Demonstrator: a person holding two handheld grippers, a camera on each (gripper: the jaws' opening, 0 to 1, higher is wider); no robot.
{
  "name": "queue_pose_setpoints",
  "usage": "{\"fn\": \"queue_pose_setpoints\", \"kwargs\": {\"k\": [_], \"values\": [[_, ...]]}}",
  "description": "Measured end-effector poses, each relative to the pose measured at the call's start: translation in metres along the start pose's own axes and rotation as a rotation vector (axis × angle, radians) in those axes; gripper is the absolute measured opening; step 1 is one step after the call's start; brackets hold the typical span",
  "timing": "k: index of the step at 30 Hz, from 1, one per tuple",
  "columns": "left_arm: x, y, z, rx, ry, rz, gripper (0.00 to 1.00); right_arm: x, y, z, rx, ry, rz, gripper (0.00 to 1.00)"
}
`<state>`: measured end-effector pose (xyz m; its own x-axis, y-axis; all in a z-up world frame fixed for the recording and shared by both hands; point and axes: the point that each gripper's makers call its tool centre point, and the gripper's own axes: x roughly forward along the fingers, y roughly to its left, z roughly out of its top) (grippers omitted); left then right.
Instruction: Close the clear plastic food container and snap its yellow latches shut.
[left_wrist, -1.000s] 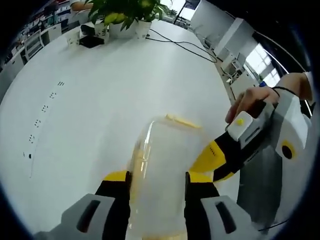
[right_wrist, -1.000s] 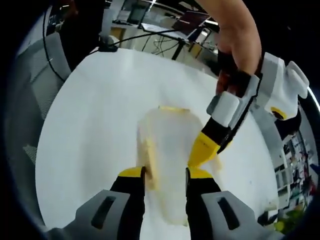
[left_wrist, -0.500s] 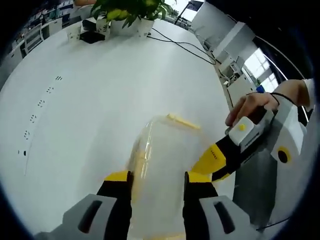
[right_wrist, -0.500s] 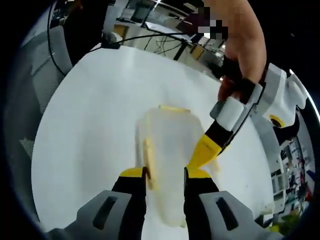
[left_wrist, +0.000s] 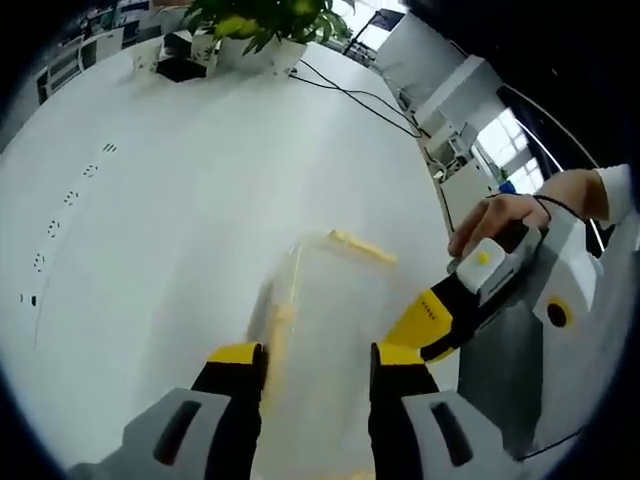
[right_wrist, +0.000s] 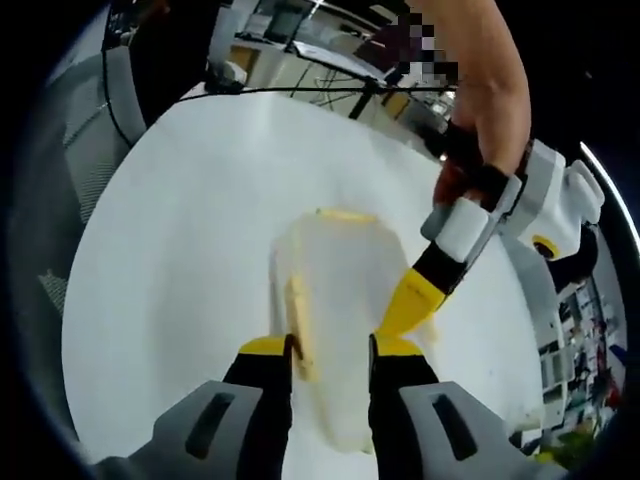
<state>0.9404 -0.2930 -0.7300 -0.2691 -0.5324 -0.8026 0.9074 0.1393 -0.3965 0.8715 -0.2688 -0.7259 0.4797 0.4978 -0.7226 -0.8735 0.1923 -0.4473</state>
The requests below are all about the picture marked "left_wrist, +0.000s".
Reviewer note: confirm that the clear box with yellow buckle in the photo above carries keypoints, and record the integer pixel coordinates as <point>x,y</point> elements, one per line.
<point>330,320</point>

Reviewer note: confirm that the green plant in white pot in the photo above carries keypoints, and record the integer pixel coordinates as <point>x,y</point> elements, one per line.
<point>265,55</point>

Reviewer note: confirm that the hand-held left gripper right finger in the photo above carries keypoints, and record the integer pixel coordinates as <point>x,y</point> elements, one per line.
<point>420,425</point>

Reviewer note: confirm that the black monitor on stand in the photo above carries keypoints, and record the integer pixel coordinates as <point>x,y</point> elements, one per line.
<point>387,17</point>

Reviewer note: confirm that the bright window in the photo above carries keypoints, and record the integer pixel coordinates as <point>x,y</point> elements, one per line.
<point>505,135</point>

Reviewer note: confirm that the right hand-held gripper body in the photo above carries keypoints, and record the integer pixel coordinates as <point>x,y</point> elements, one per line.
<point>565,265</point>

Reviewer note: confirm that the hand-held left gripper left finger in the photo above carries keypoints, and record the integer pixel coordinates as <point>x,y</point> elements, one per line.
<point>140,440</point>

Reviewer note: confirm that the white patterned cup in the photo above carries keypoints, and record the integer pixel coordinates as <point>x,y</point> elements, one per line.
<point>147,59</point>

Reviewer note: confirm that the white desk units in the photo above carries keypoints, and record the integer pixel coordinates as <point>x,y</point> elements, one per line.
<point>450,90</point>

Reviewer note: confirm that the small white dotted pot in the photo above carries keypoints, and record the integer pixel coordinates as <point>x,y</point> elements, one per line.
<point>206,55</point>

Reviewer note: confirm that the person's right hand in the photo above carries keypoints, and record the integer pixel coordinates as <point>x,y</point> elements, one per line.
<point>500,215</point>

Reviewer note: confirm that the black box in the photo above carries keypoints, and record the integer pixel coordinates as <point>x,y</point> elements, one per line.
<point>182,67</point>

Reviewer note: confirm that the white shelf cabinet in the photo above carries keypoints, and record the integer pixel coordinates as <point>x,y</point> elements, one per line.
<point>70,65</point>

